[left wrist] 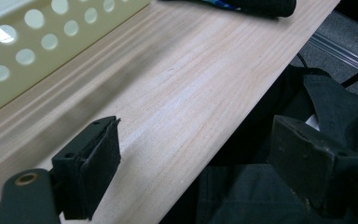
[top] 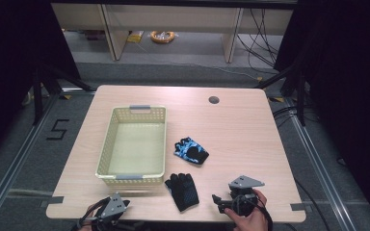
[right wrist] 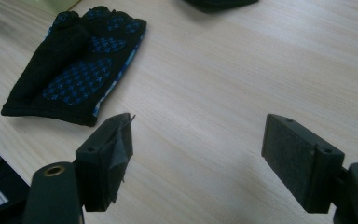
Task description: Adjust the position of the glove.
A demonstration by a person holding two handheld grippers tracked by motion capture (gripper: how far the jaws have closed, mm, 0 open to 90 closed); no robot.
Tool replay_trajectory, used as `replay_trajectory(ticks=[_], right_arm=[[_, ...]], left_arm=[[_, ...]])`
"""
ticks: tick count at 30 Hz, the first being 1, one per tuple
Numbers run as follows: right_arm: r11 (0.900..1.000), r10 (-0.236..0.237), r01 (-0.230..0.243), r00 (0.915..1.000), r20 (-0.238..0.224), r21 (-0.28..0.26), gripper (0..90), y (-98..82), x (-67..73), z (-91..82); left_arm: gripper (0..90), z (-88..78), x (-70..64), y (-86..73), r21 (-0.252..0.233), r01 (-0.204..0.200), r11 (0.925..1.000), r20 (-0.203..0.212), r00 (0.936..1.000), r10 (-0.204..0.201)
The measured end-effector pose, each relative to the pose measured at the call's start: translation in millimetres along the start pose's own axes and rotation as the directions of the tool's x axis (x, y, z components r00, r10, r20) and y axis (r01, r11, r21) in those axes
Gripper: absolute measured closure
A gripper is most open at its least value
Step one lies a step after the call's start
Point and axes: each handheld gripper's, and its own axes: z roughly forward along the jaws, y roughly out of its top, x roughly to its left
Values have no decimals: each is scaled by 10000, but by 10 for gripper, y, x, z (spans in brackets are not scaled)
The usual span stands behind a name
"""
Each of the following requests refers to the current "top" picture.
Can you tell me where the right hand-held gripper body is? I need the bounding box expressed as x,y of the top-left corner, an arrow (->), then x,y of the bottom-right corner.
228,174 -> 266,217

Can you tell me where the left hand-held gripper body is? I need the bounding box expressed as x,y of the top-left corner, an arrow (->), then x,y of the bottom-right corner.
92,192 -> 131,227

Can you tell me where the black fingerless glove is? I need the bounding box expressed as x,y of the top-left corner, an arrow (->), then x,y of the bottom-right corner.
164,172 -> 200,213

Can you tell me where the pale yellow perforated plastic basket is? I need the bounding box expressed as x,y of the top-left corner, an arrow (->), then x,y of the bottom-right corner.
94,104 -> 168,187

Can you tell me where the blue patterned fingerless glove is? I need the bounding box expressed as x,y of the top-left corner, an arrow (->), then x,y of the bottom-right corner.
173,137 -> 210,166

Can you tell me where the person's right hand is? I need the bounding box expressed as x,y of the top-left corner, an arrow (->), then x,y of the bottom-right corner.
224,189 -> 269,231

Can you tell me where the black metal stand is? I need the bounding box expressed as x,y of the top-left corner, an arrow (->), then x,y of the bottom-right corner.
32,62 -> 96,126
253,61 -> 308,128

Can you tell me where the black curtain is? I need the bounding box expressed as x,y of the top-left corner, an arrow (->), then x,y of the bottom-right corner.
0,0 -> 82,166
274,0 -> 370,223

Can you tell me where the yellow packet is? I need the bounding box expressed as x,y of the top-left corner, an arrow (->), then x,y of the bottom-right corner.
126,31 -> 145,44

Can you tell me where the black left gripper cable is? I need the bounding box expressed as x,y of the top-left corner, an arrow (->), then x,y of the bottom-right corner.
71,196 -> 112,231

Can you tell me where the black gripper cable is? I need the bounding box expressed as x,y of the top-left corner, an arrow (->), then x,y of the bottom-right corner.
71,196 -> 112,231
253,192 -> 275,231

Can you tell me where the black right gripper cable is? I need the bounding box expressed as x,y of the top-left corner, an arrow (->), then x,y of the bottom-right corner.
253,192 -> 275,231

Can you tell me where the black floor cable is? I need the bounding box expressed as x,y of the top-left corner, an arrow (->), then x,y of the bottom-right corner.
293,177 -> 332,231

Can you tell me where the bundle of black cables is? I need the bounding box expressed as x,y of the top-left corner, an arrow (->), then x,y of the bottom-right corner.
236,8 -> 281,69

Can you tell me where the orange cable coil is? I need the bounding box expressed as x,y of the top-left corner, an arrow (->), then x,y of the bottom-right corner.
149,30 -> 176,44

